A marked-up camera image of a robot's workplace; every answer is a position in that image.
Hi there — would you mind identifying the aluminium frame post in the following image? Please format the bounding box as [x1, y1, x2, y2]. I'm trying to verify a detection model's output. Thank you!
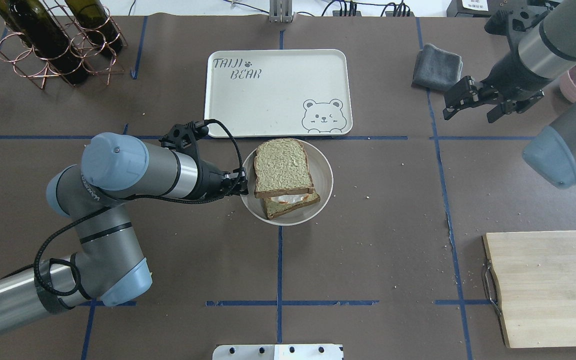
[269, 0, 294, 23]

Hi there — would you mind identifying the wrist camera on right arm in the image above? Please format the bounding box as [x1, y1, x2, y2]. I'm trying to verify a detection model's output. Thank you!
[484, 0, 556, 36]

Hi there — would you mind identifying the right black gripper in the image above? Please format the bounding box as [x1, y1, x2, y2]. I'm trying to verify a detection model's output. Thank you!
[442, 75, 544, 124]

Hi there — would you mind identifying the folded grey cloth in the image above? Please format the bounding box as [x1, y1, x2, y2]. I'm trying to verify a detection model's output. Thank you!
[412, 43, 463, 92]

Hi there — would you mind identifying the green wine bottle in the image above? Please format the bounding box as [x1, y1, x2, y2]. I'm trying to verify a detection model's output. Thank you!
[0, 0, 34, 48]
[66, 0, 123, 59]
[9, 0, 89, 85]

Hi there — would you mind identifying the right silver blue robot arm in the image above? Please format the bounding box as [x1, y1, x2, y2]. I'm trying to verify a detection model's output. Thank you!
[443, 0, 576, 189]

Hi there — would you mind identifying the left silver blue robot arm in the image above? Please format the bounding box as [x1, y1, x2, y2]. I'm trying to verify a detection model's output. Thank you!
[0, 130, 246, 334]

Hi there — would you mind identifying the wooden cutting board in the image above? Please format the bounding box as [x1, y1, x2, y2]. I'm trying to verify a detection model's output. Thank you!
[483, 230, 576, 349]

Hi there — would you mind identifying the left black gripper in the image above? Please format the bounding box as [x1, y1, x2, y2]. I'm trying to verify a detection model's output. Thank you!
[197, 161, 249, 200]

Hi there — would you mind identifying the fried egg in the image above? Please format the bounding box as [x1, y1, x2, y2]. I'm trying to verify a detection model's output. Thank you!
[269, 193, 311, 205]

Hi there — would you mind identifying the green wine bottle front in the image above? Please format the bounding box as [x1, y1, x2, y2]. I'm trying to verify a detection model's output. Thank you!
[9, 0, 89, 85]

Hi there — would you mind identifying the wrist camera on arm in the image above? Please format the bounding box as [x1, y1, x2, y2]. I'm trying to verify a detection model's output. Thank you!
[158, 120, 210, 162]
[484, 0, 556, 36]

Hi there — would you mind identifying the copper wire bottle rack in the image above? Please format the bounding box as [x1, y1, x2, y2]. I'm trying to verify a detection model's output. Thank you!
[0, 0, 126, 89]

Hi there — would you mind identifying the cream bear serving tray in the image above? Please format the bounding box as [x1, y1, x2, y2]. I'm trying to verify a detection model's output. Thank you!
[204, 48, 354, 138]

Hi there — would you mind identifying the green wine bottle middle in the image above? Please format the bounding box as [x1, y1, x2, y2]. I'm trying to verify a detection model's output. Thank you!
[66, 0, 123, 59]

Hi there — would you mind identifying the cream round plate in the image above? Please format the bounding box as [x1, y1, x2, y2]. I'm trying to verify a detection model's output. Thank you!
[240, 140, 334, 226]

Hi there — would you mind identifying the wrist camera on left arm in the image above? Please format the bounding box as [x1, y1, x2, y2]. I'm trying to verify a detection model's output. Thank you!
[158, 120, 210, 162]

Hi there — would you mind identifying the green wine bottle back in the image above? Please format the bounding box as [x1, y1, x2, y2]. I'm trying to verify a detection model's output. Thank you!
[0, 0, 34, 48]

